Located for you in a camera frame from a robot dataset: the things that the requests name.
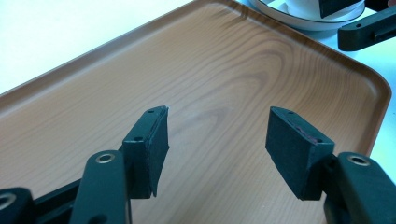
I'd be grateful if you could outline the wood-grain brown tray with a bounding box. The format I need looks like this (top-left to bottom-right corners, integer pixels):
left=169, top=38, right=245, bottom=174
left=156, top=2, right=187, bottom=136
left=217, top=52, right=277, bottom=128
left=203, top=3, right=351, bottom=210
left=0, top=0, right=393, bottom=224

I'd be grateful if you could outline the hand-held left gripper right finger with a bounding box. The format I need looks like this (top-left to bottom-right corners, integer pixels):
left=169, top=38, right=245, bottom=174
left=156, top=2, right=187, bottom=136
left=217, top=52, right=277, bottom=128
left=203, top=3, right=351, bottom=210
left=264, top=105, right=336, bottom=202

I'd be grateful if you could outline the white saucer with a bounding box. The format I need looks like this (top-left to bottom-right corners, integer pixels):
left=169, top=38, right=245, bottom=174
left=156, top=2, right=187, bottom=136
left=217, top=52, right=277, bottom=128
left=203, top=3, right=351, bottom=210
left=247, top=0, right=367, bottom=32

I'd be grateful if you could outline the white cup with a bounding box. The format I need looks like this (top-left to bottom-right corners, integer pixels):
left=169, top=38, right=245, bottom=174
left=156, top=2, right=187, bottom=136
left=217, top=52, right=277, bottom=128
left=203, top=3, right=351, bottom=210
left=284, top=0, right=366, bottom=21

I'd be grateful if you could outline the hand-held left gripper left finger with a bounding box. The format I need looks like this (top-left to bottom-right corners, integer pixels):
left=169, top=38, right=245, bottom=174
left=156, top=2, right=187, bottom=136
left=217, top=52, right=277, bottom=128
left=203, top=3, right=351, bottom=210
left=121, top=105, right=171, bottom=200

